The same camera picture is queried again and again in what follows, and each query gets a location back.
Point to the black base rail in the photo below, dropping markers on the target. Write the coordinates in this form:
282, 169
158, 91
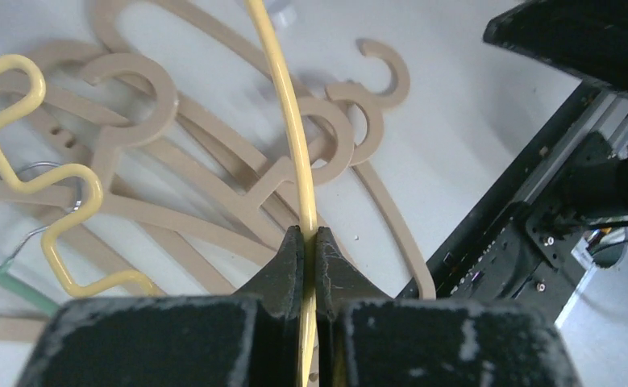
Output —
525, 240

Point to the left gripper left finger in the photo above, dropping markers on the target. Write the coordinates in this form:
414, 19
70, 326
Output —
248, 338

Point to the green wire hanger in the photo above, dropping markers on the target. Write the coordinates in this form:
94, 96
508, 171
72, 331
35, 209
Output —
23, 290

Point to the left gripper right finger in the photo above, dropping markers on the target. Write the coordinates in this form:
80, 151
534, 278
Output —
368, 339

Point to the yellow wire hanger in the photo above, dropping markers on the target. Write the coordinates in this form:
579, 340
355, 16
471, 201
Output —
307, 326

